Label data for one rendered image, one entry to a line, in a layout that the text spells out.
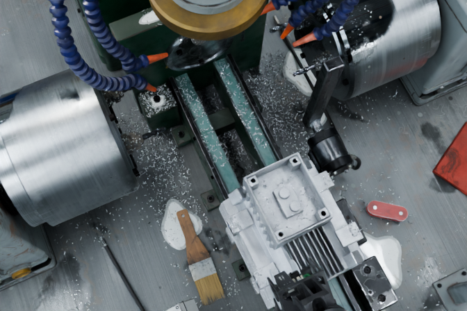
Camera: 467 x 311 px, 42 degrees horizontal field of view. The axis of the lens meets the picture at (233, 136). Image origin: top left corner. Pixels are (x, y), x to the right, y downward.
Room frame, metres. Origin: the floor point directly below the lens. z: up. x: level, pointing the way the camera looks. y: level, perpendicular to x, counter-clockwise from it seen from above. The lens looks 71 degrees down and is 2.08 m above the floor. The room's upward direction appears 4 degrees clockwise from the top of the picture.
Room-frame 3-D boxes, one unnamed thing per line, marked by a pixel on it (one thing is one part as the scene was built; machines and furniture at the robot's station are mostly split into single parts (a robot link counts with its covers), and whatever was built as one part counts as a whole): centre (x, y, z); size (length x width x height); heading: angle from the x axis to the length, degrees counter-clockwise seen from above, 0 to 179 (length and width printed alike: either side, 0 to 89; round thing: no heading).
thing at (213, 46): (0.55, 0.08, 1.02); 0.15 x 0.02 x 0.15; 118
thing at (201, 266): (0.18, 0.06, 0.80); 0.21 x 0.05 x 0.01; 25
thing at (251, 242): (0.20, -0.11, 1.01); 0.20 x 0.19 x 0.19; 30
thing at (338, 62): (0.42, -0.15, 1.12); 0.04 x 0.03 x 0.26; 28
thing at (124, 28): (0.60, 0.11, 0.97); 0.30 x 0.11 x 0.34; 118
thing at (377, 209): (0.30, -0.34, 0.81); 0.09 x 0.03 x 0.02; 81
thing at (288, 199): (0.23, -0.09, 1.11); 0.12 x 0.11 x 0.07; 30
